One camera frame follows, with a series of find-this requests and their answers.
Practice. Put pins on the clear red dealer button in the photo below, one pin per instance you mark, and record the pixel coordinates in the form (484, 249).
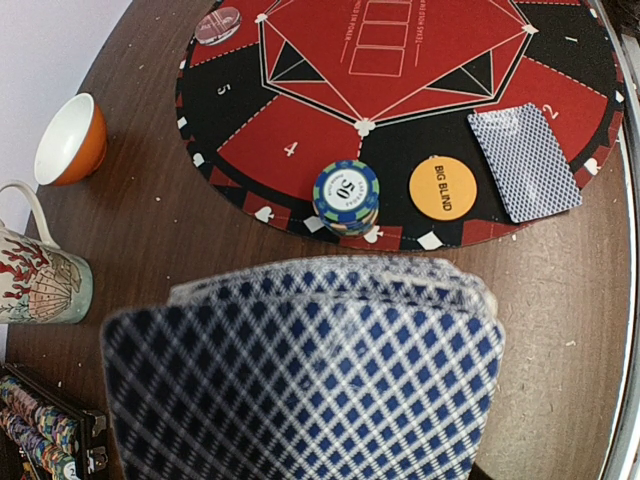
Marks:
(218, 26)

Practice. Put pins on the orange white small bowl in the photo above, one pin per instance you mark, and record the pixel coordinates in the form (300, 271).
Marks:
(74, 143)

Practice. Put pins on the tall ceramic seashell mug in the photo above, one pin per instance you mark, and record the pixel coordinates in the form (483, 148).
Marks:
(41, 283)

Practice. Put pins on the orange big blind button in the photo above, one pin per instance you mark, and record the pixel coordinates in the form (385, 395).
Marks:
(443, 188)

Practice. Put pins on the black poker chip case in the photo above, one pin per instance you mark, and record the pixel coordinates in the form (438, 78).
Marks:
(91, 458)

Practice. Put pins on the round red black poker mat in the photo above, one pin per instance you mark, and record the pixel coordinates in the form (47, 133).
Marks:
(302, 84)

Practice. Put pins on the green white chip stack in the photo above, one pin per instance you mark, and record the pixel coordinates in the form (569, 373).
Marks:
(346, 198)

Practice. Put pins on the blue playing card deck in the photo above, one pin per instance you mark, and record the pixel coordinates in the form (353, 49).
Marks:
(340, 367)

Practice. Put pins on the chip row with 20 chip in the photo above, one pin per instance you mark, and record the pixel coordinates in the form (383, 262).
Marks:
(45, 453)

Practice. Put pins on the dealt blue cards pile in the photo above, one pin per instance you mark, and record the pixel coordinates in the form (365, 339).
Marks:
(526, 161)

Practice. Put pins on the chip row rightmost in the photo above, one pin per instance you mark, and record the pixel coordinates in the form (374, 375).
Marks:
(48, 420)

